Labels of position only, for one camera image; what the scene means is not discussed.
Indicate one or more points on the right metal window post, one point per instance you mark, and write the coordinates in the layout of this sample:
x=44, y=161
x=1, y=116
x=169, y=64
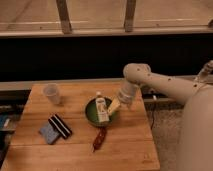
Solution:
x=129, y=15

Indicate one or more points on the translucent white cup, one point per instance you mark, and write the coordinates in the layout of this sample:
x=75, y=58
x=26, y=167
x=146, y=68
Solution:
x=51, y=92

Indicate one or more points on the white carton bottle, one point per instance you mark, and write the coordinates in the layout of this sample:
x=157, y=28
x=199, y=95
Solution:
x=101, y=108

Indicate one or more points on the metal window post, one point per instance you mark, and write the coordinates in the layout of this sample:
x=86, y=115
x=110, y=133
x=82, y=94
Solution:
x=64, y=16
x=129, y=15

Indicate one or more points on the left metal window post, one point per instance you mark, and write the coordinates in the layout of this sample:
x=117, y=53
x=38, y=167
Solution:
x=64, y=16

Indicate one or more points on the blue sponge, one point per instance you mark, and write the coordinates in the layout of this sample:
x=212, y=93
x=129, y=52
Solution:
x=49, y=134

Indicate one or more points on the green round plate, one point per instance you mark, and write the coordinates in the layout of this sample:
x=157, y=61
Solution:
x=92, y=116

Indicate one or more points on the beige gripper wrist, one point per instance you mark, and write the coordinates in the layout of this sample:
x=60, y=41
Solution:
x=126, y=95

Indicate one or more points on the dark red pepper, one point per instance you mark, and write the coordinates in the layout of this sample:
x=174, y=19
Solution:
x=99, y=138

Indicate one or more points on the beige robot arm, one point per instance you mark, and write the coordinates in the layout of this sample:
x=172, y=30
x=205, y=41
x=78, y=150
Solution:
x=195, y=149

